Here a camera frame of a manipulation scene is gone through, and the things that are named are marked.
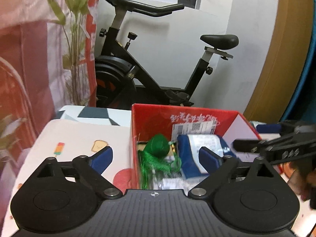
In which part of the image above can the person right hand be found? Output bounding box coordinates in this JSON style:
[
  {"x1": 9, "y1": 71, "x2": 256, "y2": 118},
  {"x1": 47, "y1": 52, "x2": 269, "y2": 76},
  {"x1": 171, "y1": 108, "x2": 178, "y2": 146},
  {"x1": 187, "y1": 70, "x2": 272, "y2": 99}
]
[{"x1": 288, "y1": 157, "x2": 315, "y2": 201}]

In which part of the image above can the patterned white tablecloth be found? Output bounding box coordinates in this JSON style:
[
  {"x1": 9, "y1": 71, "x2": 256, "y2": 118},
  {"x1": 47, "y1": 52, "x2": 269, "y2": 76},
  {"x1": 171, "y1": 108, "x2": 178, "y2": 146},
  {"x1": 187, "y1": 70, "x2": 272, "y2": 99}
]
[{"x1": 0, "y1": 104, "x2": 316, "y2": 237}]

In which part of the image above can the wooden door frame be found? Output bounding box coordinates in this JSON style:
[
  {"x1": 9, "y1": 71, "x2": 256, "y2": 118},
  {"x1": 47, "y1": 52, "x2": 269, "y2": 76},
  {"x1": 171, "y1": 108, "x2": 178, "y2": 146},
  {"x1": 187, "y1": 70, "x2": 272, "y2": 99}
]
[{"x1": 244, "y1": 0, "x2": 314, "y2": 123}]

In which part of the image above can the blue white packet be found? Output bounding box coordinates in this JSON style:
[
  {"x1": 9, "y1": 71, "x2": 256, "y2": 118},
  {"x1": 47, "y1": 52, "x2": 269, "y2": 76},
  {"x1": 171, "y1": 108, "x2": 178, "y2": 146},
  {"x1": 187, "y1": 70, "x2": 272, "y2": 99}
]
[{"x1": 177, "y1": 134, "x2": 236, "y2": 179}]

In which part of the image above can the black exercise bike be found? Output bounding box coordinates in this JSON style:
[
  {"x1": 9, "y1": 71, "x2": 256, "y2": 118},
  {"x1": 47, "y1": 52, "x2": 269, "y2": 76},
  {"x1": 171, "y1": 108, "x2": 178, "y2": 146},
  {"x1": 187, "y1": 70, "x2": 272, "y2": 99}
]
[{"x1": 97, "y1": 0, "x2": 232, "y2": 108}]

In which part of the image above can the teal satin curtain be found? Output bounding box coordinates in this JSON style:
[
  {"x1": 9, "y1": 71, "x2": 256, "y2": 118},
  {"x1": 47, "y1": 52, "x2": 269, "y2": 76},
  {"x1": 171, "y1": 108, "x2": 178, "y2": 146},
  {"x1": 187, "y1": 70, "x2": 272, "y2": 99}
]
[{"x1": 279, "y1": 36, "x2": 316, "y2": 124}]

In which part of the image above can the pink printed backdrop cloth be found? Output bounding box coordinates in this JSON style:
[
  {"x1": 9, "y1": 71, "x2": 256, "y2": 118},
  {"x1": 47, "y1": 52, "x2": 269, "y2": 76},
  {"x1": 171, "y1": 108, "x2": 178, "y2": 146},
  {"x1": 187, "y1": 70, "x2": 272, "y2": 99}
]
[{"x1": 0, "y1": 0, "x2": 101, "y2": 168}]

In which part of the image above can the red strawberry cardboard box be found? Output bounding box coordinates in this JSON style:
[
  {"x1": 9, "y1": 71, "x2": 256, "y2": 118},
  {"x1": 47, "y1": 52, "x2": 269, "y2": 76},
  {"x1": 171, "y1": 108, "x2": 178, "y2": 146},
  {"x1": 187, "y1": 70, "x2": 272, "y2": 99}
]
[{"x1": 130, "y1": 104, "x2": 276, "y2": 189}]

